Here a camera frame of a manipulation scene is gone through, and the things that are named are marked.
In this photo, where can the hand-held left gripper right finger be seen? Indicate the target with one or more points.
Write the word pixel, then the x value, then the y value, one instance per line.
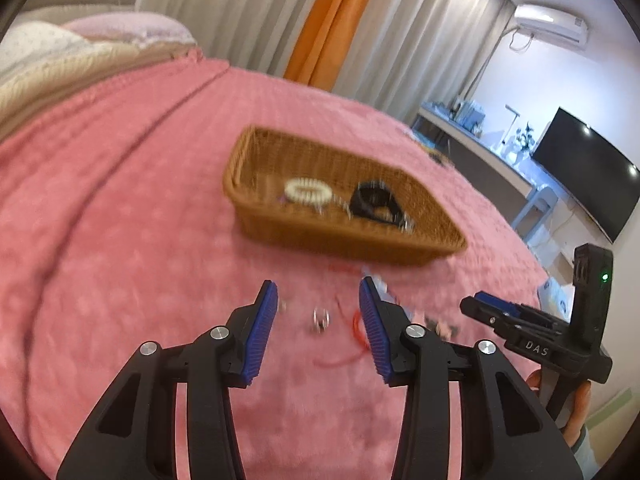
pixel 373 331

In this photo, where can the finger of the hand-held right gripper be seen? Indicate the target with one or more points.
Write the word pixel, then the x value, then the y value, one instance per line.
pixel 487 310
pixel 542 317

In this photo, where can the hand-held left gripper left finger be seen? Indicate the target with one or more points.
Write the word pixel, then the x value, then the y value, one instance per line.
pixel 260 336

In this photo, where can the brown wicker basket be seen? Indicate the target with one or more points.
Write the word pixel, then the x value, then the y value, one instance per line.
pixel 300 160

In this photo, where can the person's right forearm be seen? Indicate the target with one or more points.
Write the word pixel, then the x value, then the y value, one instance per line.
pixel 589 455

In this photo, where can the person's right hand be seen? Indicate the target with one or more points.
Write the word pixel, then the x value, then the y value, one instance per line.
pixel 575 412

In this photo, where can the pale blue chair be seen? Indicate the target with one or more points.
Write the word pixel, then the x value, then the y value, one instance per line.
pixel 537 207

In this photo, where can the grey desk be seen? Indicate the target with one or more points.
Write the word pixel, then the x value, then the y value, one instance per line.
pixel 480 160

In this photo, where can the black television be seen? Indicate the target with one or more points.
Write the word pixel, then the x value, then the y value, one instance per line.
pixel 585 170

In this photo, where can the pink blanket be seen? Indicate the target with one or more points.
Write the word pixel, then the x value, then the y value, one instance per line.
pixel 125 235

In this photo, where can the small potted plant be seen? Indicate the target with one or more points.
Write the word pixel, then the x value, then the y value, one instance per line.
pixel 526 137

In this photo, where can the white desk lamp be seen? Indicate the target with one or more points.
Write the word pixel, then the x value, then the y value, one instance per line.
pixel 512 120

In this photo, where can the grey curtain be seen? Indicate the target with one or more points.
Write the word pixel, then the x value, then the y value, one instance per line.
pixel 240 10
pixel 425 35

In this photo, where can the white air conditioner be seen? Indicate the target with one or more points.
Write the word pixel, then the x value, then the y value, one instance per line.
pixel 552 22

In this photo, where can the orange curtain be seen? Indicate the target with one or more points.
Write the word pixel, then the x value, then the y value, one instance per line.
pixel 332 20

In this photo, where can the beige quilt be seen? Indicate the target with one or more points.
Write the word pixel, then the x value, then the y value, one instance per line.
pixel 60 72

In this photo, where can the pink pillow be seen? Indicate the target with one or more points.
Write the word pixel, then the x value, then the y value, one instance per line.
pixel 130 27

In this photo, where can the white dotted quilt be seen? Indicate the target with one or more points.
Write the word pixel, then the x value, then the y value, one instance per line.
pixel 40 42

